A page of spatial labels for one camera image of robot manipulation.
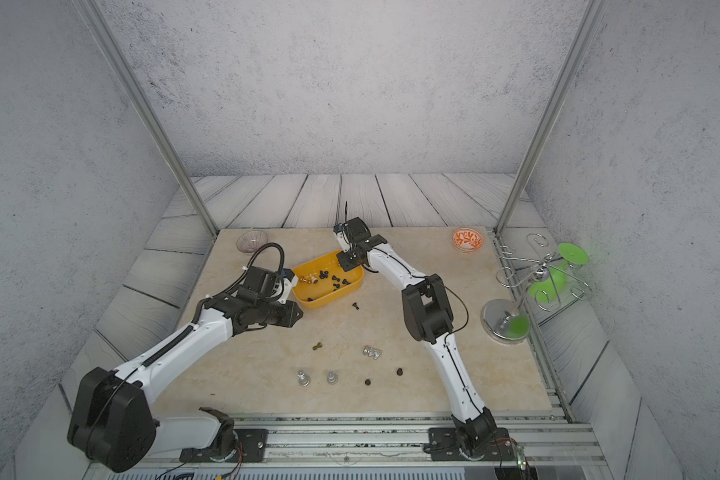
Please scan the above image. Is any aluminium frame post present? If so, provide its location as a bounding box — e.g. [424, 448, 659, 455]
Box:
[74, 0, 220, 239]
[494, 0, 608, 236]

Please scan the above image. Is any orange patterned ceramic bowl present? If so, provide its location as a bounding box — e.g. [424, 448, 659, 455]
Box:
[452, 228, 484, 253]

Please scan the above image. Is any silver chess piece left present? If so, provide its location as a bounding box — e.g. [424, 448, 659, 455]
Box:
[297, 370, 311, 387]

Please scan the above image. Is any purple patterned glass bowl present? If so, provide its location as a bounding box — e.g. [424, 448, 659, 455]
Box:
[236, 230, 269, 254]

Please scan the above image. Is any green disc metal stand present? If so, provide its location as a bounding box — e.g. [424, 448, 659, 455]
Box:
[481, 234, 591, 344]

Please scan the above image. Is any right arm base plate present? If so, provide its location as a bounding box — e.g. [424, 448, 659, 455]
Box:
[422, 428, 516, 462]

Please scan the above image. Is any left aluminium frame post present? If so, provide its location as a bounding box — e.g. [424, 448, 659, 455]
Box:
[74, 0, 220, 239]

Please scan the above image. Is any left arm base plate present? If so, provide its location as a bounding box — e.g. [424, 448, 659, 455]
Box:
[179, 428, 269, 464]

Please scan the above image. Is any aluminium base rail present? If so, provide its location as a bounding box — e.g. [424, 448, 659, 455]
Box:
[83, 413, 616, 480]

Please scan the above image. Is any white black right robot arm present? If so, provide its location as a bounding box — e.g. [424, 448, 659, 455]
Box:
[333, 217, 498, 459]

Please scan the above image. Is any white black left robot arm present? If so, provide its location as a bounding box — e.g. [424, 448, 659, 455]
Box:
[67, 266, 303, 473]

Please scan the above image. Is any right aluminium frame post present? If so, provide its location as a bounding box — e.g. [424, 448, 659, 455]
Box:
[494, 0, 608, 236]

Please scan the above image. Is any metal wire rack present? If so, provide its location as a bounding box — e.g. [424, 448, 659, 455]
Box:
[496, 233, 592, 314]

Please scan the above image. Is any yellow plastic storage box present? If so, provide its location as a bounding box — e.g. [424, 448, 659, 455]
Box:
[292, 250, 365, 310]

